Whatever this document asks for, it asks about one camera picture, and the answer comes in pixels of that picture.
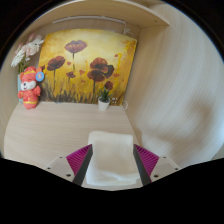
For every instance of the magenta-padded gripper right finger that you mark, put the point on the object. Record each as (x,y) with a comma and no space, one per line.
(148,161)

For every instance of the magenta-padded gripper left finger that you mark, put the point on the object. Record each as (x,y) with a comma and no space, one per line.
(78,161)

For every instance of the white towel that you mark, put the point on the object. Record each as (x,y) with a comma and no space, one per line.
(111,156)

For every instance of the small plant in white pot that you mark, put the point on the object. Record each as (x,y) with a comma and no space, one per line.
(103,104)

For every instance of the red plush mouse toy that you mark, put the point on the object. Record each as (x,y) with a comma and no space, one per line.
(30,90)

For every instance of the light blue vase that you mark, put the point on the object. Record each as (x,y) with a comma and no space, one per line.
(19,83)

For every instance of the yellow poppy flower painting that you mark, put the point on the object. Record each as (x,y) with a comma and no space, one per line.
(86,63)

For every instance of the pink and white flower bouquet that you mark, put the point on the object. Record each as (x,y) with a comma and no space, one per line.
(28,50)

